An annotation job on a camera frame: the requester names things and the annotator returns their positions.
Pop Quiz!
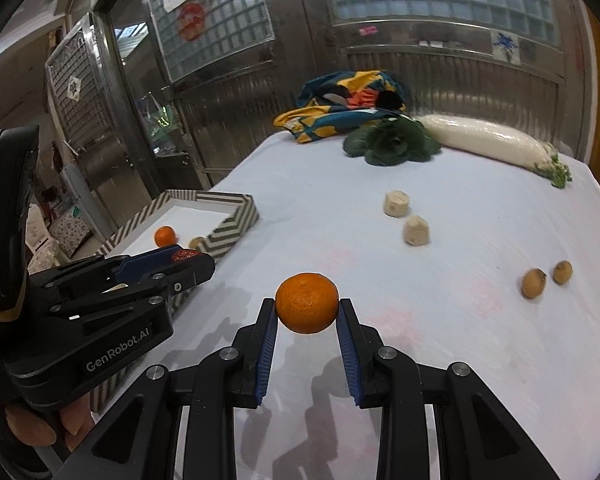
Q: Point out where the small red jujube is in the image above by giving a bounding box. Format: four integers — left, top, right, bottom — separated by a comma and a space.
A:
171, 248, 199, 262

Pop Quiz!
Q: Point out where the large longan on cloth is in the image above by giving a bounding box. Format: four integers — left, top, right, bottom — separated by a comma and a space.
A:
520, 269, 546, 299

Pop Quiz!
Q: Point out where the red round door sticker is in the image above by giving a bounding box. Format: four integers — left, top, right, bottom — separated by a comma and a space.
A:
176, 2, 206, 41

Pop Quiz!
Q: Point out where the dark green leafy vegetable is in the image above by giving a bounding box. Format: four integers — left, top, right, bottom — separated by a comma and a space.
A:
342, 117, 441, 167

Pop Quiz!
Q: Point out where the far beige cake piece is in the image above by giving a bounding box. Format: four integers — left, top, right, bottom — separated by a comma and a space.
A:
382, 190, 411, 218

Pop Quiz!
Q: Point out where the orange mandarin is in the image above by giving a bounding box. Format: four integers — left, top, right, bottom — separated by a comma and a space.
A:
274, 273, 339, 335
154, 226, 178, 247

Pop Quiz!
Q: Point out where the white daikon radish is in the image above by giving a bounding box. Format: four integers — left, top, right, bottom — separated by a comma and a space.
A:
418, 114, 572, 188

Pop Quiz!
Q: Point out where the person's left hand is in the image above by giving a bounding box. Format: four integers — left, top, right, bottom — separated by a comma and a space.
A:
5, 396, 95, 452

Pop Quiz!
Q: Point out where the brown longan fruit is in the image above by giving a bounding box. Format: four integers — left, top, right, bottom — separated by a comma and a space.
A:
187, 236, 207, 250

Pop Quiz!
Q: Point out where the colourful crumpled cloth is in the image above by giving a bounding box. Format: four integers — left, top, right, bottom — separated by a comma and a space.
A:
273, 70, 413, 143

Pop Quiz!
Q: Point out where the middle beige cake piece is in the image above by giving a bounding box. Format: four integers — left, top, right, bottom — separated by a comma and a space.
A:
402, 214, 430, 246

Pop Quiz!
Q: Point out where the striped tray box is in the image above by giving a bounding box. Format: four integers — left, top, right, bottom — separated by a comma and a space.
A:
91, 190, 263, 416

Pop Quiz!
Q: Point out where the small longan on cloth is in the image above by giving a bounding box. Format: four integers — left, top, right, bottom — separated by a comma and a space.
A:
553, 260, 573, 285

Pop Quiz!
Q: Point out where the beige cake piece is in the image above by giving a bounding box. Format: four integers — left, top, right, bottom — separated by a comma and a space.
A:
382, 190, 411, 218
402, 214, 430, 246

